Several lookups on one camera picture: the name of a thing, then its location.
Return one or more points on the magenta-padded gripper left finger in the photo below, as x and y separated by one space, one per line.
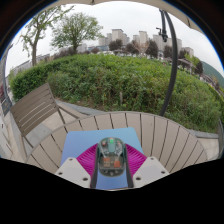
75 171

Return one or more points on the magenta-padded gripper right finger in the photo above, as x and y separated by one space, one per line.
149 170

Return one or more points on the transparent green computer mouse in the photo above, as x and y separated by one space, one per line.
111 156

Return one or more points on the blue rectangular mouse pad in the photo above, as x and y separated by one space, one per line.
80 141

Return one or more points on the slatted wooden chair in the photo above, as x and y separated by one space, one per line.
33 110

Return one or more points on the green hedge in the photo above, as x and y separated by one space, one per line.
110 80

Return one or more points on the dark parasol pole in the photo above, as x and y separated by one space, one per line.
174 66

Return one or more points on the thin sparse tree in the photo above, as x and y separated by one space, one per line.
34 46

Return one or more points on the group of apartment buildings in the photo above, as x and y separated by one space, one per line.
143 37

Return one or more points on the leafy green tree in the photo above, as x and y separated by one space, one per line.
76 31

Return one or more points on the beige parasol canopy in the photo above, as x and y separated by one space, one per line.
186 20

